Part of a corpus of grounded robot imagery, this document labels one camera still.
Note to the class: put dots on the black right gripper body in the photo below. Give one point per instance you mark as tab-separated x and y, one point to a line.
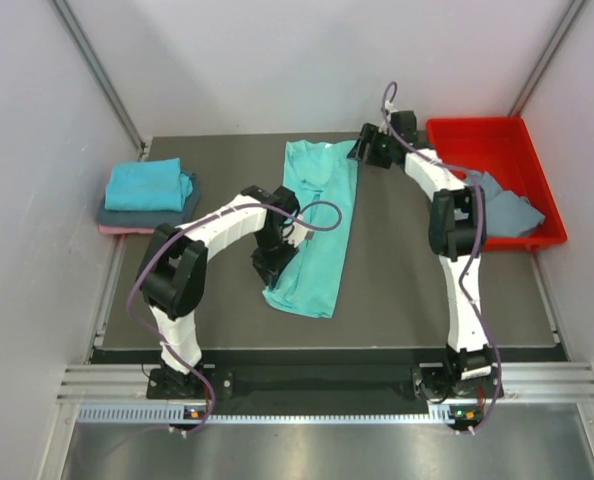
382	151

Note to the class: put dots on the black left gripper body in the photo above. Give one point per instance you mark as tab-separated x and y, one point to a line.
273	250

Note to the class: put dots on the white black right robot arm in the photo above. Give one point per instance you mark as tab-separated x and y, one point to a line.
456	235

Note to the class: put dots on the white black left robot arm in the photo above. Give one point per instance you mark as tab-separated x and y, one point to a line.
175	285

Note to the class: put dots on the red plastic bin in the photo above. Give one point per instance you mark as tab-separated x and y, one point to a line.
502	147

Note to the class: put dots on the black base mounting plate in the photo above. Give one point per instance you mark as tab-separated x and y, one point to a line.
401	381

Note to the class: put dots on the folded blue t-shirt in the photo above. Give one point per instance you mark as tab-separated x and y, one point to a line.
148	186

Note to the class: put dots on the grey-blue t-shirt in bin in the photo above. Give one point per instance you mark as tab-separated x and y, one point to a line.
508	215

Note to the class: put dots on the folded pink t-shirt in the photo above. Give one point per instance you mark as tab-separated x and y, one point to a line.
113	230

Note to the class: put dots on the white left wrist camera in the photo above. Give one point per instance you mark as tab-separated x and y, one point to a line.
302	236

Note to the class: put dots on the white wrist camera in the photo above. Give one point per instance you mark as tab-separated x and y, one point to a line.
302	236
389	108

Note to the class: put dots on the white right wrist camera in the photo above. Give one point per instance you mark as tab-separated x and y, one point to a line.
389	108

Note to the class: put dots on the slotted grey cable duct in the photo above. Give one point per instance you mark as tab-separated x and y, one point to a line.
186	415

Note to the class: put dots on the right aluminium corner post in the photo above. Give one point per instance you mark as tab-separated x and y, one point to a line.
562	30

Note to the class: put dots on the aluminium corner post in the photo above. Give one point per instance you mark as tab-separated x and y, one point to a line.
562	30
101	77

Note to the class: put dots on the left aluminium corner post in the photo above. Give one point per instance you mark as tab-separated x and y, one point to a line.
101	77

